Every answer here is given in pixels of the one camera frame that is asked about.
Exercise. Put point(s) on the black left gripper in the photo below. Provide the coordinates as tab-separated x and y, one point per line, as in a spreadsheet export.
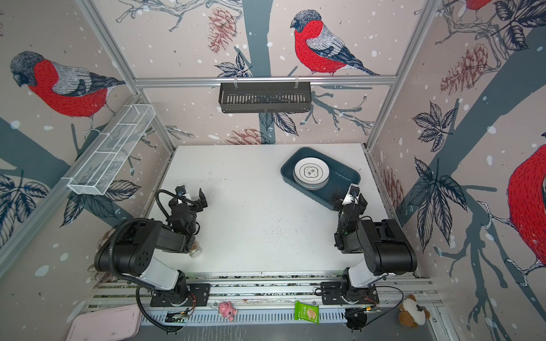
197	205

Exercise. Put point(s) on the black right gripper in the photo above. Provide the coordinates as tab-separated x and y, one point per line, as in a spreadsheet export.
339	204

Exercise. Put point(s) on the dark teal plastic bin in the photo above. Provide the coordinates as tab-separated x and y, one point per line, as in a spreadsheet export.
341	177

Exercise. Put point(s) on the white clover plate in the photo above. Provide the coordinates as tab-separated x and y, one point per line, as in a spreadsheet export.
311	171

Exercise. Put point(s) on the sunburst plate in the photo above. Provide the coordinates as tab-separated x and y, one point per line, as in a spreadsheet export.
309	186

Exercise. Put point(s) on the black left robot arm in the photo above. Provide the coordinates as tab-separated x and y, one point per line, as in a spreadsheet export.
128	254

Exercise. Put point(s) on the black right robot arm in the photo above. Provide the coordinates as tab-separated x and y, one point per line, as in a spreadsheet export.
386	250

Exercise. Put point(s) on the spice jar with granules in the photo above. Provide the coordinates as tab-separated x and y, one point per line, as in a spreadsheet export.
194	250

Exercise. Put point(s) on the green snack packet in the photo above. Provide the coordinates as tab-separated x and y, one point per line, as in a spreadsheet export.
305	312

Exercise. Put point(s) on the pink plush toy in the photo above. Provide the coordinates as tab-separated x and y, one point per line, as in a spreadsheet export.
226	310

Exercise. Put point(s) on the brown white plush dog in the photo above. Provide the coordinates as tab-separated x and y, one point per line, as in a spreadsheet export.
411	314

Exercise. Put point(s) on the pink tray lid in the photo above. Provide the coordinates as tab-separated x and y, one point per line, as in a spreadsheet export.
111	324

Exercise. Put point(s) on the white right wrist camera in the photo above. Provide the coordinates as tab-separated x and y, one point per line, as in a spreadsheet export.
352	195

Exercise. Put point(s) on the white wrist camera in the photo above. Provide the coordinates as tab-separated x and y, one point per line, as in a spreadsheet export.
352	195
181	191

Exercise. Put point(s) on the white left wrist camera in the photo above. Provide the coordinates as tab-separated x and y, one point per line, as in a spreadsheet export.
181	191

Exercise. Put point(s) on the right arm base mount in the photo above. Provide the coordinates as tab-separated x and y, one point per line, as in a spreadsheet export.
340	292

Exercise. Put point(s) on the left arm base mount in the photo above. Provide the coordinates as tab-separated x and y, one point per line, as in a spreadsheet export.
182	295

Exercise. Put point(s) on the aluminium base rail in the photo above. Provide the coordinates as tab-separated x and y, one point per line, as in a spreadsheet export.
270	299

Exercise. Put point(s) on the black hanging wire basket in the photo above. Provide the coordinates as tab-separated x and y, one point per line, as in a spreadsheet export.
265	97

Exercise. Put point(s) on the aluminium horizontal frame bar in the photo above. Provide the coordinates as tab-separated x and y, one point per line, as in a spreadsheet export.
349	80

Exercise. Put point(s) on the aluminium frame post back right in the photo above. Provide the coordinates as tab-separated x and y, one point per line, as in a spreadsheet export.
426	16

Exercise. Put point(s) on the aluminium frame post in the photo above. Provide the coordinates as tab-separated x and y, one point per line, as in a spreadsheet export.
99	27
426	16

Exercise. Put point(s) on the aluminium frame post back left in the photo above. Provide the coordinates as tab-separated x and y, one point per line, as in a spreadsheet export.
99	27

